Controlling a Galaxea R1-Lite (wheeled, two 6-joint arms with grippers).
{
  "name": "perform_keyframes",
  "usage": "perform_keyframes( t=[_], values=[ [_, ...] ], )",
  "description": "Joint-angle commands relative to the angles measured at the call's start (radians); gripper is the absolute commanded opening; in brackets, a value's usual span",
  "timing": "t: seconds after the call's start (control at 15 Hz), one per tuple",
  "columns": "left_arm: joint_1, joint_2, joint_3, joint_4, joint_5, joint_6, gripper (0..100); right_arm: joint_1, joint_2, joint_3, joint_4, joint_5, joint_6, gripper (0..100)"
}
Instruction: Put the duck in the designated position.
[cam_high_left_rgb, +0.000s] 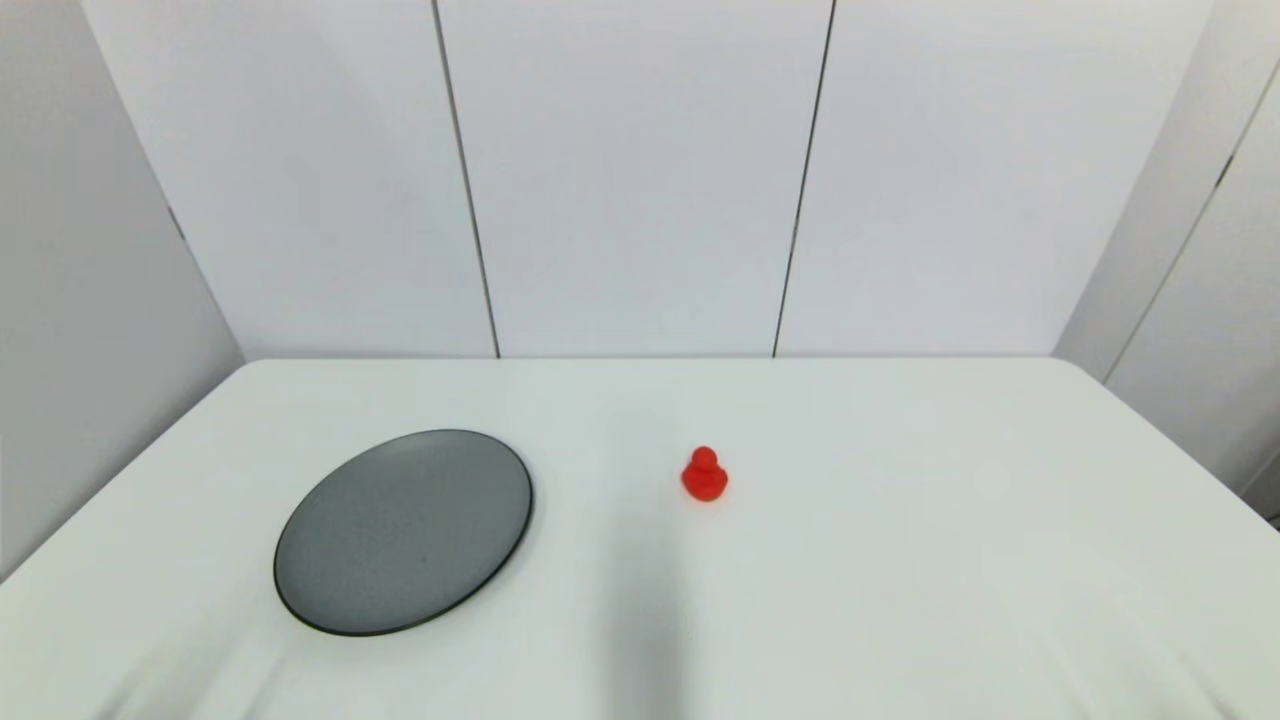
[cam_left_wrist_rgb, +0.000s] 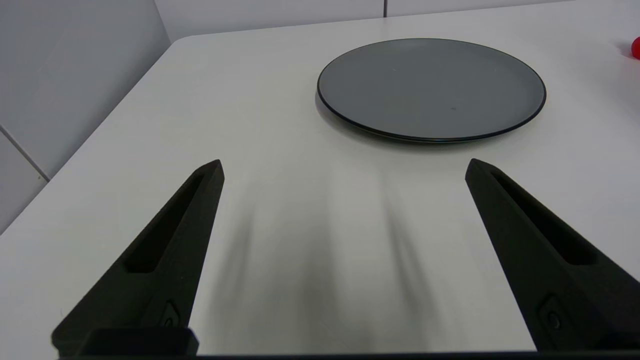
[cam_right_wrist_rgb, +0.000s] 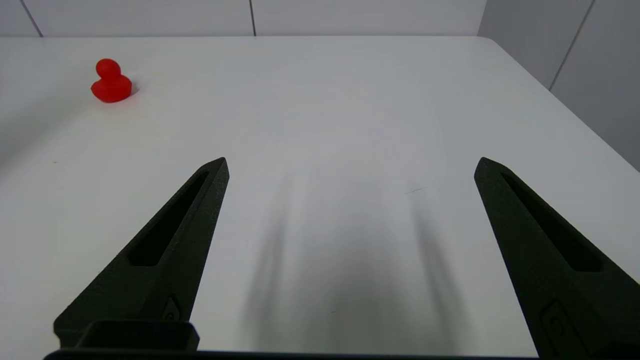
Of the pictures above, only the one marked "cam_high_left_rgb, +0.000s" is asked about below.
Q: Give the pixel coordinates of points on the red rubber duck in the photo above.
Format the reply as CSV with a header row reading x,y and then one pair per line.
x,y
704,480

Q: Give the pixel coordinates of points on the round grey plate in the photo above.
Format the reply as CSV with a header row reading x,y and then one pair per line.
x,y
400,535

